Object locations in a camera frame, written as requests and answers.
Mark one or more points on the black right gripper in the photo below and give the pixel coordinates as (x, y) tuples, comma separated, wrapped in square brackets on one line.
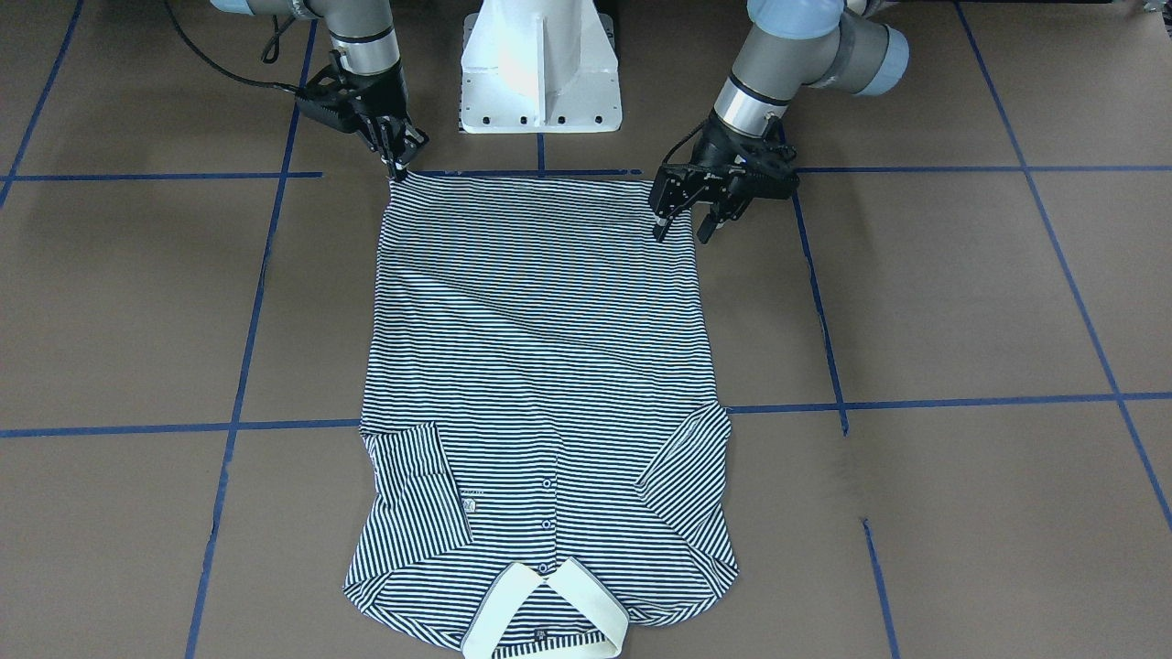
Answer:
[(383, 99)]

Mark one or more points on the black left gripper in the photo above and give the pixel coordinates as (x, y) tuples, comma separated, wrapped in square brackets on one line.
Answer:
[(721, 152)]

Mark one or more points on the navy white striped polo shirt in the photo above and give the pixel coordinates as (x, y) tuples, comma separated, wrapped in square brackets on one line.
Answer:
[(540, 412)]

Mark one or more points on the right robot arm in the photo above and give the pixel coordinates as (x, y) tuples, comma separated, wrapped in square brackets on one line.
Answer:
[(362, 33)]

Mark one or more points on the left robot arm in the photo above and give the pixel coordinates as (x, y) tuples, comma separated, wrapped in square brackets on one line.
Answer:
[(793, 45)]

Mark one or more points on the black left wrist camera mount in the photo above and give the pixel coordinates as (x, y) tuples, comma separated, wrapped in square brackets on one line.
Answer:
[(767, 173)]

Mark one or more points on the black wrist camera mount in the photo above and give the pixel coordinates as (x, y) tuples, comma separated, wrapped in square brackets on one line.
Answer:
[(324, 99), (767, 173)]

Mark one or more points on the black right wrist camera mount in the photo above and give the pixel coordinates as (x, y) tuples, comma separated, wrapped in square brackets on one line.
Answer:
[(324, 99)]

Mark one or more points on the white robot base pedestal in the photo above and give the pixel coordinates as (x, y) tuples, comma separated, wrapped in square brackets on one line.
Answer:
[(539, 67)]

